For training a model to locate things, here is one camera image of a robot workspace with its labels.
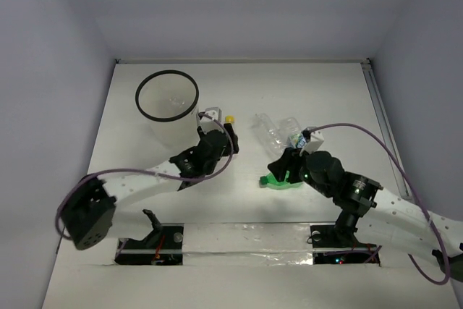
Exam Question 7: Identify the aluminium rail right edge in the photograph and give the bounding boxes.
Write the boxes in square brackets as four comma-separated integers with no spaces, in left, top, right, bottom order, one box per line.
[360,59,415,203]

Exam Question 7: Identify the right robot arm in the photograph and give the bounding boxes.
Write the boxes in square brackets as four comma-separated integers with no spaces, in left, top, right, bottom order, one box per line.
[268,148,462,281]

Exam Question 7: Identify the white bin with black rim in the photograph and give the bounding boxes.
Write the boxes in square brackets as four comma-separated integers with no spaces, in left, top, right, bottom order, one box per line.
[135,69,200,151]

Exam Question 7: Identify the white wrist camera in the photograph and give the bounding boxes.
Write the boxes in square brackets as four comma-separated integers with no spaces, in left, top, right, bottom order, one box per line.
[301,127,324,154]
[198,106,222,134]

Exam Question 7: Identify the silver tape strip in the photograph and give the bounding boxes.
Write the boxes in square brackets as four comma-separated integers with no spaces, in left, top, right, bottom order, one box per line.
[182,223,313,267]

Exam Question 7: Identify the green plastic bottle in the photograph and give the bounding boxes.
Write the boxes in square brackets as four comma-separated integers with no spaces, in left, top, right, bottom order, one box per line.
[259,173,302,190]

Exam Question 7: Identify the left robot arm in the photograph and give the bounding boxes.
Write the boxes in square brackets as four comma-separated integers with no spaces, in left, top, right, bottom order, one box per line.
[54,123,239,250]

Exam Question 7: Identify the clear crushed plastic bottle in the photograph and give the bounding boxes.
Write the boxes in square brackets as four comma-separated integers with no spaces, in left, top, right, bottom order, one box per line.
[252,113,286,159]

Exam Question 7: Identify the green blue label bottle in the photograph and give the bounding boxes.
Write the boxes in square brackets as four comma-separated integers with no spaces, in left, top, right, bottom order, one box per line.
[279,117,306,148]

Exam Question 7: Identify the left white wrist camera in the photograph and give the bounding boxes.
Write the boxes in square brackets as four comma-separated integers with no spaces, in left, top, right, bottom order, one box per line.
[198,106,222,134]

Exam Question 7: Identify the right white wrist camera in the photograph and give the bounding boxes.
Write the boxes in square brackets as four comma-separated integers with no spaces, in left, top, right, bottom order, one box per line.
[301,127,324,154]

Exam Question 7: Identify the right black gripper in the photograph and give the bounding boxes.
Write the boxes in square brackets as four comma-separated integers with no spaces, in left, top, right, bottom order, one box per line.
[267,144,333,198]

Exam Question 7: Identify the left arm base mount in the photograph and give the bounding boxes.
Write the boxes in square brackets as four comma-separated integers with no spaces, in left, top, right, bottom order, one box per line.
[114,209,184,266]

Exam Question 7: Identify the orange cap clear bottle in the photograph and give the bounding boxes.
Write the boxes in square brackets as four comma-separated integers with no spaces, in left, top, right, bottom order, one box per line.
[224,115,235,132]

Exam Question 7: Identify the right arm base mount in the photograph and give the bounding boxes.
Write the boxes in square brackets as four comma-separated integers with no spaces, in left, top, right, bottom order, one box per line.
[306,213,381,266]

